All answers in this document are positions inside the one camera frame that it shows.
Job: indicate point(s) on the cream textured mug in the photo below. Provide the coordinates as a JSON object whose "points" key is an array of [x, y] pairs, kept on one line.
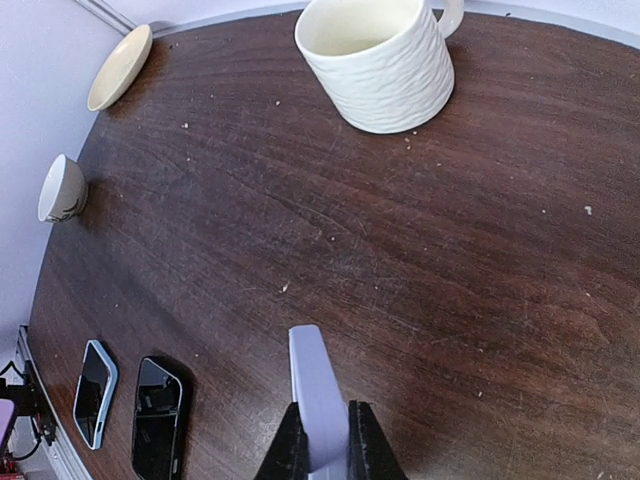
{"points": [[384, 64]]}

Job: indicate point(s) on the white patterned bowl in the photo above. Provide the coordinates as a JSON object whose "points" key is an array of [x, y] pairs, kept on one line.
{"points": [[64, 191]]}

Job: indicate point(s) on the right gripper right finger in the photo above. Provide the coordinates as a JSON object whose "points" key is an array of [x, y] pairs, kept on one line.
{"points": [[370, 455]]}

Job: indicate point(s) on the black phone centre left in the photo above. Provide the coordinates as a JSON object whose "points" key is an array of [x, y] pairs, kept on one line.
{"points": [[160, 422]]}

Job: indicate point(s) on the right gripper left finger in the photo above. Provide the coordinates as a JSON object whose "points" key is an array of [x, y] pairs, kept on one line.
{"points": [[288, 455]]}

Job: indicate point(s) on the purple smartphone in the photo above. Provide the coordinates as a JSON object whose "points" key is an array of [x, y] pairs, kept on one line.
{"points": [[7, 419]]}

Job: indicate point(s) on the lilac silicone phone case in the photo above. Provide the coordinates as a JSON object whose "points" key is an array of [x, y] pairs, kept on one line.
{"points": [[323, 411]]}

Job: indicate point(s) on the beige ceramic plate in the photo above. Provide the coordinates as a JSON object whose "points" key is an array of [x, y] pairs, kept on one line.
{"points": [[120, 68]]}

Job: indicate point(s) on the phone in light-blue case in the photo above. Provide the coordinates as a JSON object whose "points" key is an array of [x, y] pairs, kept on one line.
{"points": [[94, 393]]}

